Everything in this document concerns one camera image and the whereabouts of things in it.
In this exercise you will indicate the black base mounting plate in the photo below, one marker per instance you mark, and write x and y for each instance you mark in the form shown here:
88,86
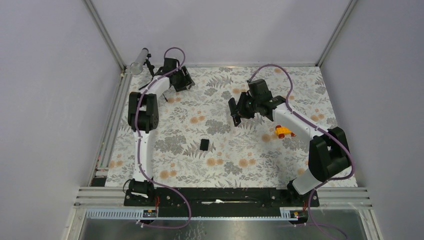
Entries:
247,199

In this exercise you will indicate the floral patterned table mat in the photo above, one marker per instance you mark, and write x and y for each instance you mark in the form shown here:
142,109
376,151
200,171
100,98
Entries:
249,155

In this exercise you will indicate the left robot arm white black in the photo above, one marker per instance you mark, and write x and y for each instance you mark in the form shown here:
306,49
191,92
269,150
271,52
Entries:
143,118

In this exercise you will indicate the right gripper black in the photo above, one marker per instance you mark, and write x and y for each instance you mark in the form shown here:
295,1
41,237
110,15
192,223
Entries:
240,111

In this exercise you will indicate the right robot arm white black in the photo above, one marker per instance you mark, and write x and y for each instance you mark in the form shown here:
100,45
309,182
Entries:
328,148

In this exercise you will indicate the yellow toy brick car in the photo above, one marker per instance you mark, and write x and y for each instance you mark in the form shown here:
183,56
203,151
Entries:
281,132

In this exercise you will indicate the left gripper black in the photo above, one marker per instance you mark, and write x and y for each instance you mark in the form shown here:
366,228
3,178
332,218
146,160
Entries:
186,80

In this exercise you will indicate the black battery cover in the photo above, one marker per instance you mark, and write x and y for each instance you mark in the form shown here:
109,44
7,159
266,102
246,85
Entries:
204,144

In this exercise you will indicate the grey cylinder tube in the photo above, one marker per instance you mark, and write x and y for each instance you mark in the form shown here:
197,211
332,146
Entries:
136,68

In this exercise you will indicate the small black tripod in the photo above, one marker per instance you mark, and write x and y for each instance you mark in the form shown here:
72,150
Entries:
150,68

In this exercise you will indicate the slotted aluminium cable rail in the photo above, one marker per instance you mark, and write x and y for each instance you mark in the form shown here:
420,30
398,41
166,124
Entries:
213,214

